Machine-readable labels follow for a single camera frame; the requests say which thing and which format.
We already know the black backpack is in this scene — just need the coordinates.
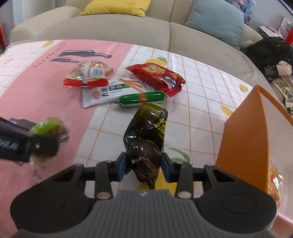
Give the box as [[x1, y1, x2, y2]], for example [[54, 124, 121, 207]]
[[245, 37, 292, 83]]

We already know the light blue cushion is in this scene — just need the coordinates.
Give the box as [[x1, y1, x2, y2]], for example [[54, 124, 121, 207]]
[[185, 0, 244, 49]]

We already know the orange storage box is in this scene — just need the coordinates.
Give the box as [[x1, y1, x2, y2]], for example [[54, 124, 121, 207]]
[[216, 85, 292, 237]]

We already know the yellow cushion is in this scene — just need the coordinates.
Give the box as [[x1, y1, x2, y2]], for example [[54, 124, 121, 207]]
[[80, 0, 151, 17]]

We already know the dark olive snack packet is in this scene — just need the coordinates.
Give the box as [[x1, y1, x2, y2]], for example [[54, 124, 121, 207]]
[[123, 103, 168, 190]]

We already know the beige sofa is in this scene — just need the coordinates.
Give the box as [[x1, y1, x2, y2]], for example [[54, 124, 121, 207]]
[[10, 1, 274, 94]]

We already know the white carrot snack packet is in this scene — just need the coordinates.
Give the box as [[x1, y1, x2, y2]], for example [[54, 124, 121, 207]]
[[82, 77, 154, 108]]

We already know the red noodle snack bag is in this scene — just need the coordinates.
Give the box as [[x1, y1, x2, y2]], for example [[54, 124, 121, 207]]
[[126, 62, 186, 97]]

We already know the green sausage stick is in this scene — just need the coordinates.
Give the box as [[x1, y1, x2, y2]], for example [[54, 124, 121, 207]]
[[117, 92, 166, 107]]

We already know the green snack packet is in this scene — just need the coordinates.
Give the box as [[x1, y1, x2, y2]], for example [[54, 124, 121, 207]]
[[29, 117, 70, 164]]

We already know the printed tote bag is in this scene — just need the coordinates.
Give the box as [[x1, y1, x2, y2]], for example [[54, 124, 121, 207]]
[[273, 76, 292, 116]]

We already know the pink white patterned tablecloth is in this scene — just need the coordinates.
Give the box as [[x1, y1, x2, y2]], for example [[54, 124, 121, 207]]
[[1, 40, 252, 237]]

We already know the red peanut snack bag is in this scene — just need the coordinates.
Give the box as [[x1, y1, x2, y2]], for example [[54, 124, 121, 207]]
[[63, 60, 113, 88]]

